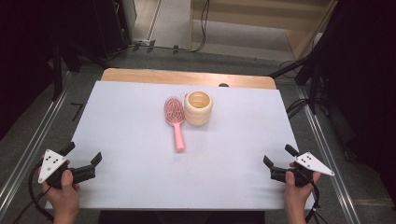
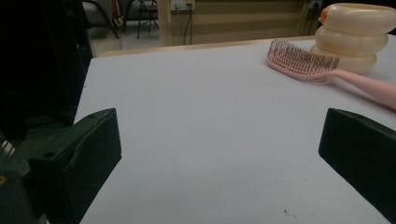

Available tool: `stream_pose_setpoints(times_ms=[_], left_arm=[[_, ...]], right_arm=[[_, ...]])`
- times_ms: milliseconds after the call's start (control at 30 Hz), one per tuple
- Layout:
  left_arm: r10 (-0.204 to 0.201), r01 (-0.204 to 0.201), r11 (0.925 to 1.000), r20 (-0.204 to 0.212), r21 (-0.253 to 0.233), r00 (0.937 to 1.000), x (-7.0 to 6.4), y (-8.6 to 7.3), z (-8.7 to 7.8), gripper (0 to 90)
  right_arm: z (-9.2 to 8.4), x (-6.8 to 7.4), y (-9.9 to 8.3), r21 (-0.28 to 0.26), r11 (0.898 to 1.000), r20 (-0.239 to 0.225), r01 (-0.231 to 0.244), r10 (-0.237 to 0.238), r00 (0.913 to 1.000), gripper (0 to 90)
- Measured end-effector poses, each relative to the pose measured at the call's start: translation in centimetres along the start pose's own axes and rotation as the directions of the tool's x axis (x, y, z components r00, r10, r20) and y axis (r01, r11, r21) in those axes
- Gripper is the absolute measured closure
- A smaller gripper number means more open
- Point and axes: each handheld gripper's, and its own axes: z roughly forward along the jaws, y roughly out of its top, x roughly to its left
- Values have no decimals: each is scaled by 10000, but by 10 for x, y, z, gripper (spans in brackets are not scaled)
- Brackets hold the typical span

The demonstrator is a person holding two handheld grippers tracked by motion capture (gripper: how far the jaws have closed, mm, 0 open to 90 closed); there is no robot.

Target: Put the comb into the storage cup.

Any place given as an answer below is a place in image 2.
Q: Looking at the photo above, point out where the orange plastic piece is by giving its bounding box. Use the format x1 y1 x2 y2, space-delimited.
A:
318 7 331 23

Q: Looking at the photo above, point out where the black cable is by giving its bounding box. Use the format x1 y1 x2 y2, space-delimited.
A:
182 8 194 47
298 6 316 36

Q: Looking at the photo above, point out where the cream ringed holder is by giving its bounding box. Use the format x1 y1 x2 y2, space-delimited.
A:
309 3 396 76

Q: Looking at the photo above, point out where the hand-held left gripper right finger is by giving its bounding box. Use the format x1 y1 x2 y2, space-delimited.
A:
318 107 396 224

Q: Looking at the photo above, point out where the black metal chair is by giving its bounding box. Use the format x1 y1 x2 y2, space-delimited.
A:
81 0 120 40

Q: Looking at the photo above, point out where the dark equipment stand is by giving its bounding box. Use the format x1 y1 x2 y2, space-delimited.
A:
0 0 94 139

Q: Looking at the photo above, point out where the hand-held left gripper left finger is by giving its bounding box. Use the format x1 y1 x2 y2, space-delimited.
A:
28 107 122 224

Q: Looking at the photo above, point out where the pink hairbrush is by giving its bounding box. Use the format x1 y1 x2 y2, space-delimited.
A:
266 38 396 110

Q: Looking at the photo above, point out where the black folding stand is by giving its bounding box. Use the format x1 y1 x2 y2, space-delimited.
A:
121 0 160 40

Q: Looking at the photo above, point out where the wooden post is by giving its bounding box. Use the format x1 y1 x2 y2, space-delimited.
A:
157 0 174 48

